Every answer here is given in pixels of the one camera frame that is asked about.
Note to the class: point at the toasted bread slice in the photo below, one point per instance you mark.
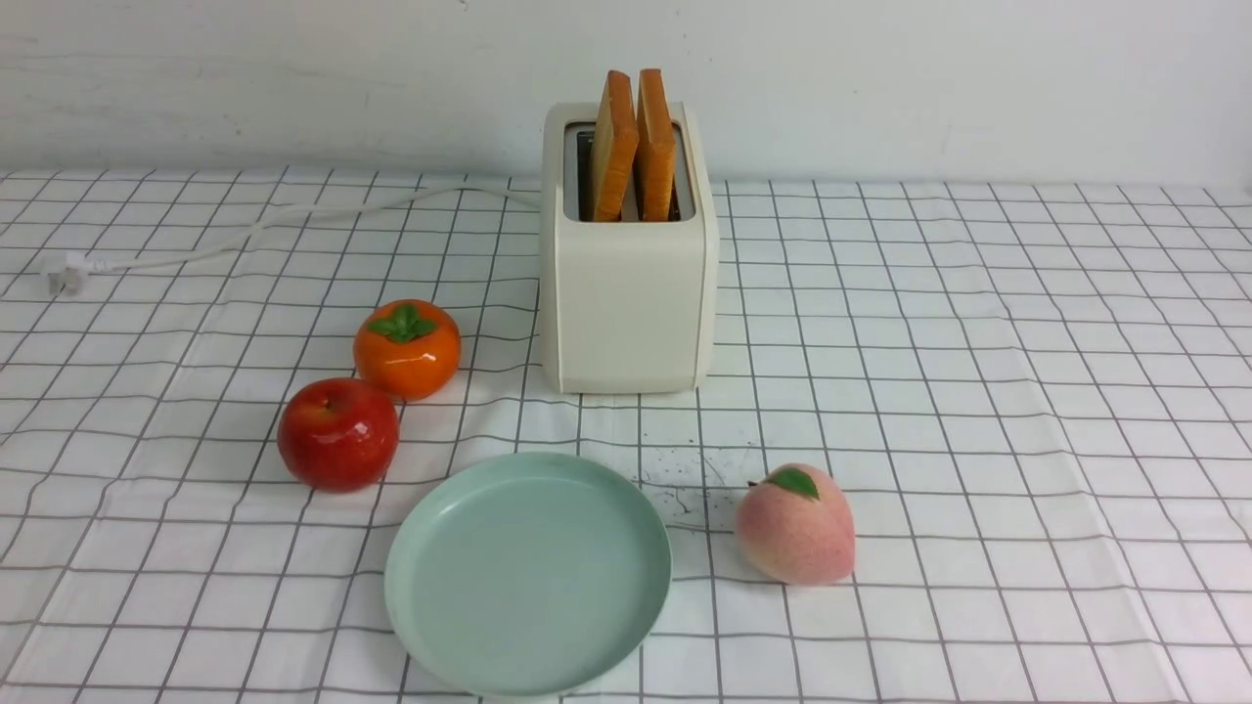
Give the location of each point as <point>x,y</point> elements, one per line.
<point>657,150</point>
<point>614,145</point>

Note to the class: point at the cream white toaster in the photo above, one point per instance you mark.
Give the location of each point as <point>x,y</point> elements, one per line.
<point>627,307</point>

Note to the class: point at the orange persimmon with green leaf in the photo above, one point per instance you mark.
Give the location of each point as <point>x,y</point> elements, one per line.
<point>408,348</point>

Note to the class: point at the pink peach with leaf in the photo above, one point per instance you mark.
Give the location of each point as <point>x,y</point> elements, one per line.
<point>796,526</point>

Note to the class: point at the light green round plate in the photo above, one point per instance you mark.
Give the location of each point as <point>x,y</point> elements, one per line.
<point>528,575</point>

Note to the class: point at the red apple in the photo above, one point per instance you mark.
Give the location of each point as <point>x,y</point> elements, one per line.
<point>338,434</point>

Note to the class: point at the white grid-pattern tablecloth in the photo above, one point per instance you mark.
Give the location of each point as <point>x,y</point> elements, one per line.
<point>1036,399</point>

